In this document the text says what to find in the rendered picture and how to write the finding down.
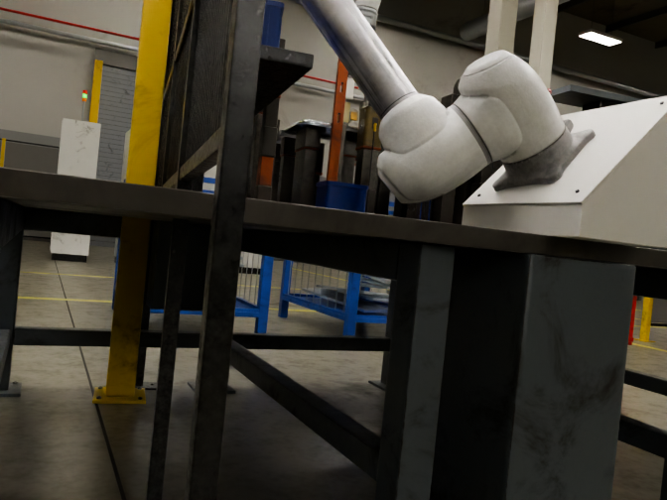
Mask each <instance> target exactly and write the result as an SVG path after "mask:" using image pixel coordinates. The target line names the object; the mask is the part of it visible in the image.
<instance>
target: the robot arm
mask: <svg viewBox="0 0 667 500"><path fill-rule="evenodd" d="M295 2H297V3H298V4H300V5H303V7H304V8H305V10H306V11H307V13H308V14H309V16H310V17H311V19H312V20H313V22H314V23H315V24H316V26H317V27H318V29H319V30H320V32H321V33H322V35H323V36H324V38H325V39H326V41H327V42H328V44H329V45H330V46H331V48H332V49H333V50H334V52H335V53H336V55H337V56H338V58H339V59H340V61H341V62H342V64H343V65H344V67H345V68H346V69H347V71H348V75H347V85H346V95H345V99H349V100H352V99H353V90H354V82H355V83H356V84H357V86H358V90H359V91H362V93H363V94H364V96H365V97H366V99H367V100H368V102H369V103H370V105H371V106H372V107H373V109H374V110H375V112H376V113H377V115H378V116H379V118H380V119H381V122H380V126H379V139H380V141H381V144H382V146H383V149H384V151H383V152H382V153H381V154H380V155H379V156H378V160H377V170H378V176H379V177H380V178H381V180H382V181H383V182H384V183H385V184H386V186H387V187H388V188H389V189H390V190H391V192H392V193H393V194H394V195H395V196H396V198H397V199H398V200H399V201H400V202H401V203H418V202H423V201H427V200H431V199H434V198H436V197H439V196H441V195H444V194H445V193H447V192H449V191H451V190H453V189H454V188H457V187H458V186H460V185H461V184H463V183H465V182H466V181H467V180H469V179H470V178H472V177H473V176H474V175H476V174H477V173H478V172H479V171H481V170H482V169H483V168H484V167H486V166H487V165H489V164H490V163H492V162H495V161H498V160H500V161H501V162H502V165H503V167H504V169H505V171H504V173H503V174H502V175H501V176H500V177H499V178H498V179H497V180H496V181H495V182H494V183H493V185H492V187H493V188H494V190H495V191H500V190H503V189H506V188H516V187H523V186H529V185H536V184H551V183H554V182H556V181H557V180H559V179H560V178H561V177H562V175H563V172H564V170H565V169H566V168H567V167H568V165H569V164H570V163H571V162H572V161H573V160H574V159H575V158H576V157H577V156H578V154H579V153H580V152H581V151H582V150H583V148H584V147H585V146H586V145H587V144H588V143H589V142H590V141H591V139H593V138H594V137H595V136H596V133H595V132H594V130H593V129H587V130H584V131H581V132H577V133H571V131H572V129H573V128H574V124H573V122H572V120H570V119H567V120H562V118H561V115H560V112H559V110H558V108H557V106H556V103H555V101H554V100H553V98H552V96H551V94H550V92H549V91H548V89H547V87H546V86H545V84H544V82H543V81H542V79H541V78H540V77H539V75H538V74H537V73H536V71H535V70H534V69H533V68H532V67H531V66H530V65H529V64H528V63H526V62H525V61H524V60H522V59H521V58H519V57H517V56H515V55H513V54H511V53H509V52H507V51H505V50H500V51H496V52H493V53H491V54H488V55H486V56H484V57H482V58H480V59H478V60H477V61H475V62H473V63H472V64H470V65H469V66H468V67H467V69H466V70H465V72H464V74H463V75H462V77H461V80H460V83H459V92H460V94H461V95H460V96H459V98H458V99H457V100H456V101H455V103H454V104H453V105H451V106H450V107H448V108H445V106H444V105H442V104H441V103H440V102H439V101H437V99H436V98H435V97H432V96H429V95H424V94H418V92H417V91H416V89H415V88H414V87H413V85H412V84H411V82H410V81H409V79H408V78H407V77H406V75H405V74H404V72H403V71H402V69H401V68H400V67H399V65H398V64H397V62H396V61H395V59H393V58H392V56H391V55H390V53H389V52H388V51H387V49H386V48H385V46H384V45H383V43H382V42H381V41H380V39H379V38H378V36H377V35H376V33H375V32H374V30H375V29H376V21H377V12H378V8H379V5H380V2H381V0H295Z"/></svg>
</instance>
